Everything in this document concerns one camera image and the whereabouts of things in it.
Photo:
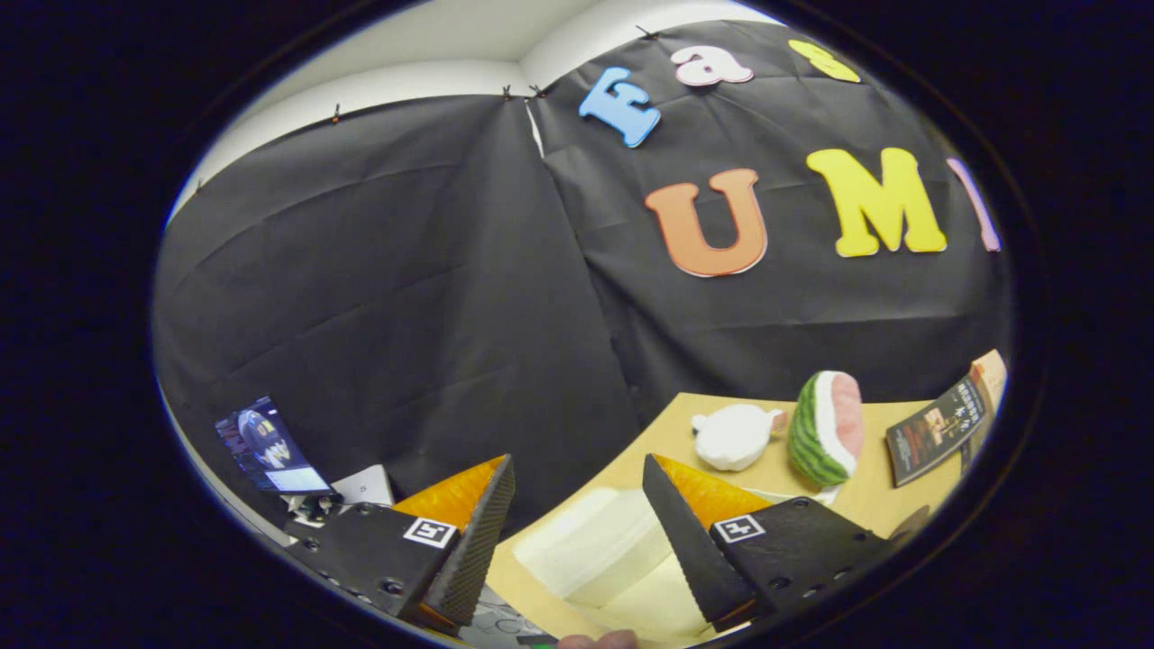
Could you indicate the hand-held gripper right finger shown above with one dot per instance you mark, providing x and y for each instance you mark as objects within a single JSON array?
[{"x": 690, "y": 550}]

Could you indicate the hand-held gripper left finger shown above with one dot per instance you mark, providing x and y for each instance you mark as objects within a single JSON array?
[{"x": 469, "y": 550}]

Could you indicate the cream fabric storage box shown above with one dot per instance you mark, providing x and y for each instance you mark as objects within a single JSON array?
[{"x": 595, "y": 541}]

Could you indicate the white plush toy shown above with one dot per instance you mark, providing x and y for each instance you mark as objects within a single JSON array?
[{"x": 732, "y": 437}]

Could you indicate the white paper sheet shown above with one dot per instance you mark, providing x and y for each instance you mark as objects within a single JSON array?
[{"x": 365, "y": 487}]

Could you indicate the watermelon slice plush toy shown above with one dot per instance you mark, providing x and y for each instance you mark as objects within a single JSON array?
[{"x": 816, "y": 433}]

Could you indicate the lit display screen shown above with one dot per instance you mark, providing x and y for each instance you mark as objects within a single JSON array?
[{"x": 266, "y": 446}]

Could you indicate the black backdrop cloth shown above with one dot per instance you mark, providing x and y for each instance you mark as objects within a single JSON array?
[{"x": 406, "y": 315}]

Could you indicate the black cover book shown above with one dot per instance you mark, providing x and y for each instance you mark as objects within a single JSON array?
[{"x": 933, "y": 433}]

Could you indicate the tan cover book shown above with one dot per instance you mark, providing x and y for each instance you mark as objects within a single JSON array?
[{"x": 990, "y": 371}]

